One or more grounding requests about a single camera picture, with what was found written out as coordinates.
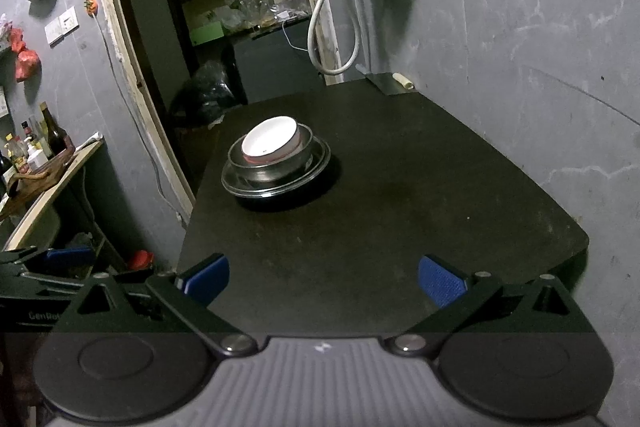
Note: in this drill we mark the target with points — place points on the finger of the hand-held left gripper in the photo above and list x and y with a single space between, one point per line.
70 257

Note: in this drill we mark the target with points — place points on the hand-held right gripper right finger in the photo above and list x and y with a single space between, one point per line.
442 282

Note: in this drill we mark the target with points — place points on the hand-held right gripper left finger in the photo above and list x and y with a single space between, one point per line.
207 279

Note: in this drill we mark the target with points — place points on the plain steel plate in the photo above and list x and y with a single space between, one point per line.
280 195

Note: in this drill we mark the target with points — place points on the steel bowl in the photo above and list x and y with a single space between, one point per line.
300 167

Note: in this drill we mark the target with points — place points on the red-rimmed white plate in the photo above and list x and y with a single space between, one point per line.
270 137

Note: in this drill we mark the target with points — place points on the steel plate with sticker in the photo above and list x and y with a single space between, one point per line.
321 157

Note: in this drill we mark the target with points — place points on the red-capped bottle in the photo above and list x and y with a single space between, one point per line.
140 260

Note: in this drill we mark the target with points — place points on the wooden counter board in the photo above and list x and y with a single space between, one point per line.
55 187

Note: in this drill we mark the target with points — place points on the white pump bottle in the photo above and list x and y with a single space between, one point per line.
36 157

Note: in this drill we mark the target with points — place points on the small condiment bottle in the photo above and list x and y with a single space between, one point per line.
19 152

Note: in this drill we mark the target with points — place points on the dark glass bottle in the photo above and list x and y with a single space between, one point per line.
54 132

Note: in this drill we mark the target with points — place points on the black plastic bag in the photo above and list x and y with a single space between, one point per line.
205 94

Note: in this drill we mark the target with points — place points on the red plastic bag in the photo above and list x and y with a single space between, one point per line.
27 66
17 39

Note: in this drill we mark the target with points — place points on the grey cabinet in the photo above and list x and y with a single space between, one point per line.
280 72

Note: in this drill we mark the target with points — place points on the green box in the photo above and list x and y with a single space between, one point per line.
206 35

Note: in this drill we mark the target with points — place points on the worn door frame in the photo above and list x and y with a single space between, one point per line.
135 72

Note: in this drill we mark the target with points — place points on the white wall switch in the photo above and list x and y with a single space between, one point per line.
61 27

